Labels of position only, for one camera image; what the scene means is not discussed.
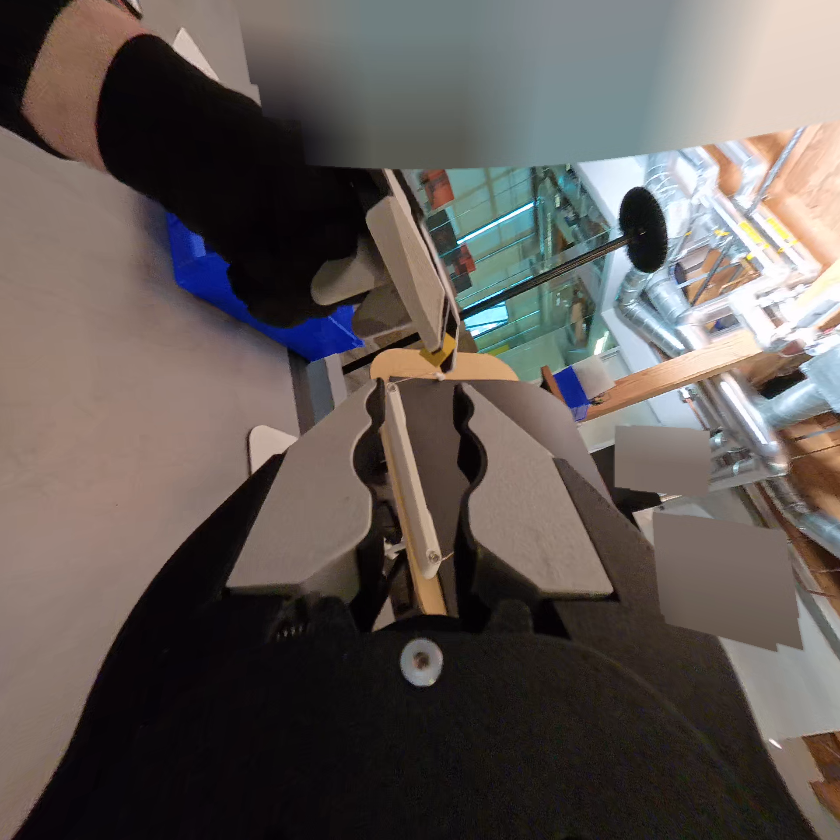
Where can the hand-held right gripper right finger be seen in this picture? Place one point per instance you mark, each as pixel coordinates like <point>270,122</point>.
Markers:
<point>531,525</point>

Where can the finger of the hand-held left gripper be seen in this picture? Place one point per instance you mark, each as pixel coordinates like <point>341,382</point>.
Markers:
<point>410,269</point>
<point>384,318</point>

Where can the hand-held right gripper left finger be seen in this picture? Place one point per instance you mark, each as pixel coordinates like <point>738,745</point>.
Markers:
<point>302,518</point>

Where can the small yellow cube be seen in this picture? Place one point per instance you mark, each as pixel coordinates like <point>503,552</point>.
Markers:
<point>436,354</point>

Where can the blue storage bin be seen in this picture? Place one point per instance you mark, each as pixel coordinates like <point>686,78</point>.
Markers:
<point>197,262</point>

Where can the person's left hand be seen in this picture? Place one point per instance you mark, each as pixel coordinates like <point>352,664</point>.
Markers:
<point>229,177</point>

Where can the black board with wooden edge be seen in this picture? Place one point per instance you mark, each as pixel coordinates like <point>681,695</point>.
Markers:
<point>433,446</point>

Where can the small blue bin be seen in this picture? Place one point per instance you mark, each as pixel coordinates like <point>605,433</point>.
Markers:
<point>571,394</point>

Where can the white paper towel roll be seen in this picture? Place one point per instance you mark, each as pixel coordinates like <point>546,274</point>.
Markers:
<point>594,377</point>

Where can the silver insulated pipe run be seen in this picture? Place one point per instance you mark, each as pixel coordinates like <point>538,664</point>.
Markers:
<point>663,308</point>

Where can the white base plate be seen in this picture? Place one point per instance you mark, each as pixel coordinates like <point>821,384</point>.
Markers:
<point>269,446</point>

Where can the white bracket bar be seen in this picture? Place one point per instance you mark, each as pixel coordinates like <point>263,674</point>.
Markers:
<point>410,485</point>

